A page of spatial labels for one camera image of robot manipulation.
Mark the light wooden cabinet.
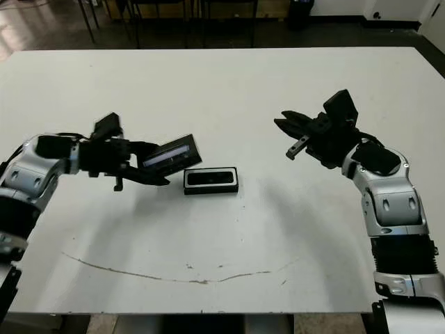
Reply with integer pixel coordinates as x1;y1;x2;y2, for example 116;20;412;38
255;0;291;20

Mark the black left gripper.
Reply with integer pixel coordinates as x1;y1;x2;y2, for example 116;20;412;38
78;137;172;192

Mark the black metal chair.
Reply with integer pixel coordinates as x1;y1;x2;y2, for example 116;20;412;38
201;0;260;49
76;0;132;45
130;0;191;49

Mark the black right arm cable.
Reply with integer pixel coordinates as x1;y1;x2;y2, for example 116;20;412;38
359;130;385;149

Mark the white door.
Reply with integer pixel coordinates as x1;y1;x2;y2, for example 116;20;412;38
416;0;445;38

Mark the black trash bin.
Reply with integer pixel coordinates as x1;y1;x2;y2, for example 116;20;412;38
287;0;316;31

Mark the black box base white insert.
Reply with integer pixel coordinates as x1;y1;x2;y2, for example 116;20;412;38
182;166;241;196

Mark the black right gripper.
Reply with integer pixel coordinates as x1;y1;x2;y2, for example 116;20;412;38
273;109;363;170

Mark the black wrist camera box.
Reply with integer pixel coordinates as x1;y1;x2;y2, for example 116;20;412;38
91;111;125;141
322;88;359;125

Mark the black box lid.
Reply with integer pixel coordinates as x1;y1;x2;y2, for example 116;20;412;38
141;133;204;174

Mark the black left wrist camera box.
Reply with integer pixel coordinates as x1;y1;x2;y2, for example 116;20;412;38
91;111;125;141

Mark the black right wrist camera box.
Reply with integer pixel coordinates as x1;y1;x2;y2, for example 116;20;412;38
322;88;359;125

